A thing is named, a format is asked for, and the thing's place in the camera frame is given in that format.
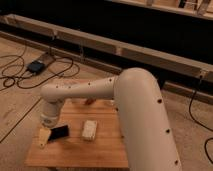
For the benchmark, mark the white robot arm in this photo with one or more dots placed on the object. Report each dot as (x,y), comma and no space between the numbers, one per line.
(148,138)

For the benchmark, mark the wooden table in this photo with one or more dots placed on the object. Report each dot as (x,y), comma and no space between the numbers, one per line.
(105,151)

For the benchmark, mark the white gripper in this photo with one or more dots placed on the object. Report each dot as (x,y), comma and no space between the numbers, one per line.
(51,114)

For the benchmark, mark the wooden frame rail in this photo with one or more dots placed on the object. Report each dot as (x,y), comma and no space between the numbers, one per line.
(180,65)

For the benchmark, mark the small red-brown object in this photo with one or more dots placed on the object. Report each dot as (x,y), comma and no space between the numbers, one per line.
(89,101)

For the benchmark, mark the white sponge block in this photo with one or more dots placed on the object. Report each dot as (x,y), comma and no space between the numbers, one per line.
(89,130)

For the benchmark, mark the black rectangular box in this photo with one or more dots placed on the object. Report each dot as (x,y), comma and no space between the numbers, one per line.
(59,132)

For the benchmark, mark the blue power adapter box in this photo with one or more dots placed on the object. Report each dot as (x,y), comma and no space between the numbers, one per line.
(35,67)

